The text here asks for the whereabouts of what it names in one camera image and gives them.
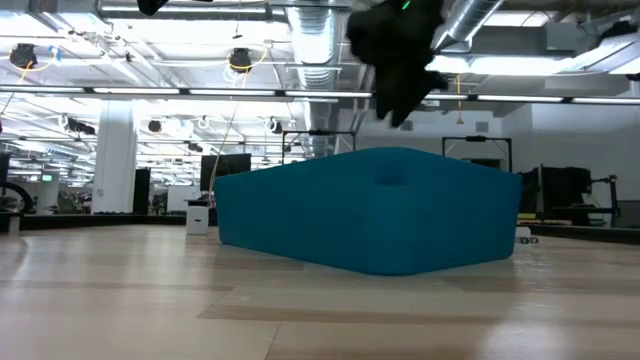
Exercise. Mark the long ceiling light strip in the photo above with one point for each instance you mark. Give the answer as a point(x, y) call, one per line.
point(225, 92)

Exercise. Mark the blue plastic bin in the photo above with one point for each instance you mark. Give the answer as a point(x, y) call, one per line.
point(367, 215)

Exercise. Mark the white frame bracket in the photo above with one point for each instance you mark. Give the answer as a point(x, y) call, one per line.
point(14, 225)

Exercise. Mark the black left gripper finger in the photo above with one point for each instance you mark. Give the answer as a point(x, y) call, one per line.
point(151, 6)

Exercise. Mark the silver ribbed ventilation duct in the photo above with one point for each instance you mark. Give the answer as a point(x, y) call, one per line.
point(315, 40)

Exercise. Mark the black background equipment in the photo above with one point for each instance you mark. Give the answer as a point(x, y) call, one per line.
point(560, 190)

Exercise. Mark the white charger cube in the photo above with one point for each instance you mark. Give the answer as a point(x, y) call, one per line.
point(197, 221)
point(522, 235)

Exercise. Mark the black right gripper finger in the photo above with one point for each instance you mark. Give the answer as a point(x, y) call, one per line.
point(407, 97)
point(384, 97)

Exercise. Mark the black aluminium table frame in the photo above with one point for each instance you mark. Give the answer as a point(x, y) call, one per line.
point(100, 221)

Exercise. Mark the white building pillar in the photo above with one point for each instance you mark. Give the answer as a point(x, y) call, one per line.
point(115, 185)

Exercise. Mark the black background monitor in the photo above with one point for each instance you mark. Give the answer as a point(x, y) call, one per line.
point(230, 170)

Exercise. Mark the black tall cabinet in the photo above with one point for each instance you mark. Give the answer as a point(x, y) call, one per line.
point(141, 192)

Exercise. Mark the black background frame rig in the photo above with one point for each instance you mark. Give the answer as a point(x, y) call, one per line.
point(475, 138)

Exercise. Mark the silver slanted ventilation duct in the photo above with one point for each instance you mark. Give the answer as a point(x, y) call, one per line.
point(470, 20)

